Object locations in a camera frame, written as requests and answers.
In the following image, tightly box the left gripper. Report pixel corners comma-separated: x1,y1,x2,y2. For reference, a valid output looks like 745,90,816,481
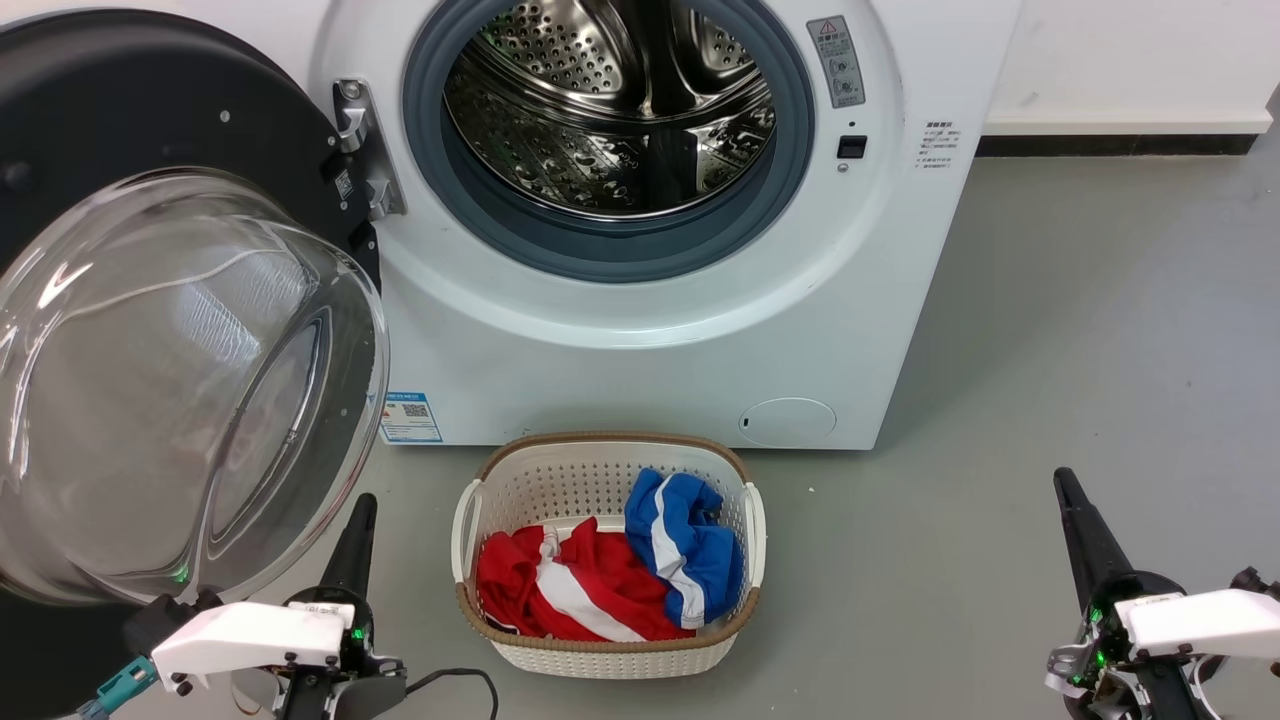
270,493,408,720

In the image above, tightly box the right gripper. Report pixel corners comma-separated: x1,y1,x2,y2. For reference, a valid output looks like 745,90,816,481
1045,467,1203,720

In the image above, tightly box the washer door glass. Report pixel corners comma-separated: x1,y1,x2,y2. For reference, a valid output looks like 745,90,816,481
0,8,393,720

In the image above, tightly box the white front-load washing machine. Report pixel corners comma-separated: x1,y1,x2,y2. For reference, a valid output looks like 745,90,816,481
300,0,1026,451

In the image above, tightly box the metal door hinge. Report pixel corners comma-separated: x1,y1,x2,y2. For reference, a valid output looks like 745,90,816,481
332,78,406,221

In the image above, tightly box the blue energy label sticker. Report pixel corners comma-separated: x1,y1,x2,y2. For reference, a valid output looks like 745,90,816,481
380,392,444,445

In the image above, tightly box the red and white garment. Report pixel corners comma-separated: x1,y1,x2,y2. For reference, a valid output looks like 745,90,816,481
475,517,696,643

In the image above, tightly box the cream perforated laundry basket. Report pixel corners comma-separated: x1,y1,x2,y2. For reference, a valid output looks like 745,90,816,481
450,432,769,681

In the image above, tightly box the round white filter cover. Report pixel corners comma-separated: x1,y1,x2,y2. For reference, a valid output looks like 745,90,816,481
738,397,838,448

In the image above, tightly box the blue and white garment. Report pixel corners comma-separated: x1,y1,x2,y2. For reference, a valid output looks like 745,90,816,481
624,467,746,629

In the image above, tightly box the black baseboard strip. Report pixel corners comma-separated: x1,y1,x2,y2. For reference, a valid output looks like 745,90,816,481
975,133,1259,158

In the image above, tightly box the printed text label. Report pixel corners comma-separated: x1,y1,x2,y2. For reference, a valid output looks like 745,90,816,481
914,120,963,171

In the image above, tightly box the stainless steel drum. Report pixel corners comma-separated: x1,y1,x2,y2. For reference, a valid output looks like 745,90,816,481
443,0,779,219

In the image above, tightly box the grey warning sticker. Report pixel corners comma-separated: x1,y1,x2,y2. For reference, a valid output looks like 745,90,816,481
806,15,867,109

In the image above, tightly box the thin black cable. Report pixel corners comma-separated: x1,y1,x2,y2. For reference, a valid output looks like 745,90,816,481
403,667,500,720

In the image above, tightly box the teal cable connector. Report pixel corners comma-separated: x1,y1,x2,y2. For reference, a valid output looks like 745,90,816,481
78,657,161,720

